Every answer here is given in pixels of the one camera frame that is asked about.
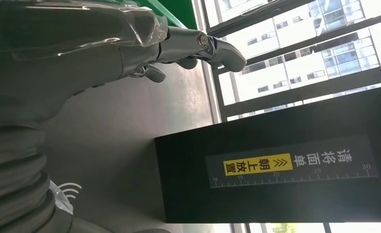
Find black scanner base platform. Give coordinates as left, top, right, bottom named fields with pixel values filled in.
left=45, top=62, right=222, bottom=233

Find green plastic crate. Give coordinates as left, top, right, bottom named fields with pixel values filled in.
left=106, top=0, right=198, bottom=30

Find black scanner column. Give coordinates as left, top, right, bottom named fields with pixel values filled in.
left=154, top=84, right=381, bottom=224

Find black framed window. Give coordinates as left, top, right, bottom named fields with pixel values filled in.
left=193, top=0, right=381, bottom=233

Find ruler label with yellow sticker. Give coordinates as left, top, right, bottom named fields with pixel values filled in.
left=205, top=134, right=380, bottom=189

